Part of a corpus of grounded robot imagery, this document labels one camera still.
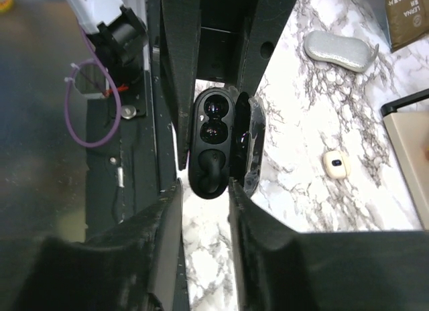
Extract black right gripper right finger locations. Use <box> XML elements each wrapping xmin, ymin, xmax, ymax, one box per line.
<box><xmin>229</xmin><ymin>181</ymin><xmax>428</xmax><ymax>310</ymax></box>

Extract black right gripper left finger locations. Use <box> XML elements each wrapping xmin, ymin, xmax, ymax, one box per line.
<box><xmin>1</xmin><ymin>181</ymin><xmax>184</xmax><ymax>310</ymax></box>

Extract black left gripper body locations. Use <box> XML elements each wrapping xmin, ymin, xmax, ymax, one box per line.
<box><xmin>196</xmin><ymin>0</ymin><xmax>258</xmax><ymax>86</ymax></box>

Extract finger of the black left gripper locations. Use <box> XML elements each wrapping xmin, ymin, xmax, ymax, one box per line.
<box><xmin>162</xmin><ymin>0</ymin><xmax>200</xmax><ymax>170</ymax></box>
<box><xmin>234</xmin><ymin>0</ymin><xmax>297</xmax><ymax>96</ymax></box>

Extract black earbud charging case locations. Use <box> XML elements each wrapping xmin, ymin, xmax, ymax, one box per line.
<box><xmin>188</xmin><ymin>87</ymin><xmax>266</xmax><ymax>199</ymax></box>

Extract beige earbud charging case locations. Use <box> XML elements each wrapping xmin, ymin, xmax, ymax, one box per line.
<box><xmin>322</xmin><ymin>150</ymin><xmax>351</xmax><ymax>180</ymax></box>

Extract black ear hook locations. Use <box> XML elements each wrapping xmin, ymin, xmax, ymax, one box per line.
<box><xmin>198</xmin><ymin>149</ymin><xmax>226</xmax><ymax>199</ymax></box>

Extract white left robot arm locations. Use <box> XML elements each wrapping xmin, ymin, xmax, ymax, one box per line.
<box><xmin>66</xmin><ymin>0</ymin><xmax>297</xmax><ymax>169</ymax></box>

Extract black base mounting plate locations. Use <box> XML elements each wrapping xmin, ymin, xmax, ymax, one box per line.
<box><xmin>85</xmin><ymin>0</ymin><xmax>176</xmax><ymax>238</ymax></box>

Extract brown snack bag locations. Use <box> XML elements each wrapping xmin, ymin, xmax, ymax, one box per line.
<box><xmin>385</xmin><ymin>0</ymin><xmax>428</xmax><ymax>52</ymax></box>

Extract three-tier beige shelf rack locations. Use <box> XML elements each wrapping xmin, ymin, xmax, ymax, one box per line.
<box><xmin>381</xmin><ymin>89</ymin><xmax>428</xmax><ymax>230</ymax></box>

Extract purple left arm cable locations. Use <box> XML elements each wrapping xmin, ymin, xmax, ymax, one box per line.
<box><xmin>64</xmin><ymin>21</ymin><xmax>122</xmax><ymax>148</ymax></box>

